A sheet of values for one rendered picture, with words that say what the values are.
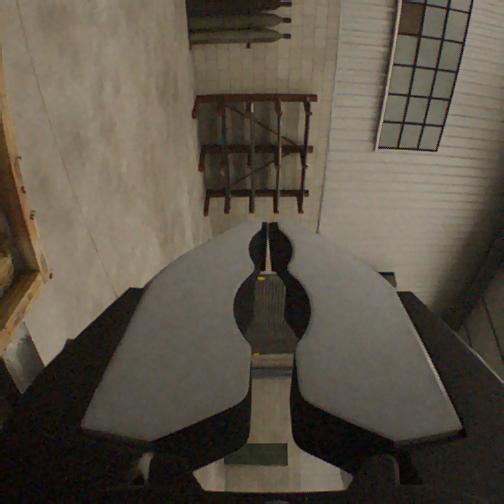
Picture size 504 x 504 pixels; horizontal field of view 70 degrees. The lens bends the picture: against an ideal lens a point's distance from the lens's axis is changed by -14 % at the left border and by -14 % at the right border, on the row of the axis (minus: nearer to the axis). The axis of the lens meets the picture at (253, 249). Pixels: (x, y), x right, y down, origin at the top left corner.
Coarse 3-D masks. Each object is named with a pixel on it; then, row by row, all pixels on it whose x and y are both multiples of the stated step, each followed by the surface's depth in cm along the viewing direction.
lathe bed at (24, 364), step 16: (16, 336) 31; (16, 352) 31; (32, 352) 34; (0, 368) 30; (16, 368) 31; (32, 368) 34; (0, 384) 31; (16, 384) 31; (0, 400) 31; (16, 400) 32; (0, 416) 30; (0, 432) 27
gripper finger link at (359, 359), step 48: (288, 240) 11; (288, 288) 10; (336, 288) 9; (384, 288) 9; (336, 336) 8; (384, 336) 8; (336, 384) 7; (384, 384) 7; (432, 384) 7; (336, 432) 6; (384, 432) 6; (432, 432) 6
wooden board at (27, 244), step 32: (0, 32) 21; (0, 64) 22; (0, 96) 23; (0, 128) 24; (0, 160) 25; (0, 192) 26; (32, 224) 28; (0, 256) 27; (32, 256) 29; (0, 288) 27; (32, 288) 28; (0, 320) 25; (0, 352) 23
